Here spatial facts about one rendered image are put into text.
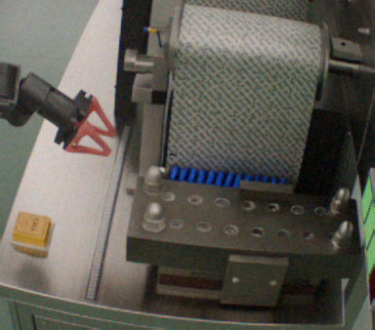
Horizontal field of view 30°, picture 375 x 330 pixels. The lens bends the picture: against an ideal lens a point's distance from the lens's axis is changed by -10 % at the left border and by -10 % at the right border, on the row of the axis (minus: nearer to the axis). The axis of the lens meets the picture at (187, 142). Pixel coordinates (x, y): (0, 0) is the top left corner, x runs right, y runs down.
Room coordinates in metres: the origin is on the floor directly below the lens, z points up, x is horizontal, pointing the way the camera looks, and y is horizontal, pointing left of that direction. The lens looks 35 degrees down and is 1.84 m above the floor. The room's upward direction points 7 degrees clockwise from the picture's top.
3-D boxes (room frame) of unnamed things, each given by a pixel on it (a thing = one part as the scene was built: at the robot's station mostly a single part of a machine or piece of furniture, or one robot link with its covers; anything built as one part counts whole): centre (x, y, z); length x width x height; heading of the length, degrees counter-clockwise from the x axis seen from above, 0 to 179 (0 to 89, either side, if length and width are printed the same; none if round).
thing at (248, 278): (0.87, -0.14, 0.96); 0.10 x 0.03 x 0.11; 90
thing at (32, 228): (0.98, 0.27, 0.91); 0.07 x 0.07 x 0.02; 0
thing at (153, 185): (1.01, 0.05, 1.05); 0.04 x 0.04 x 0.04
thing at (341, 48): (1.14, -0.26, 1.28); 0.06 x 0.05 x 0.02; 90
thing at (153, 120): (1.18, 0.08, 1.05); 0.06 x 0.05 x 0.31; 90
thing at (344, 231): (0.91, -0.28, 1.05); 0.04 x 0.04 x 0.04
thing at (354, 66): (1.14, -0.25, 1.25); 0.07 x 0.04 x 0.04; 90
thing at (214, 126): (1.08, -0.09, 1.11); 0.23 x 0.01 x 0.18; 90
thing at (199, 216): (0.96, -0.12, 1.00); 0.40 x 0.16 x 0.06; 90
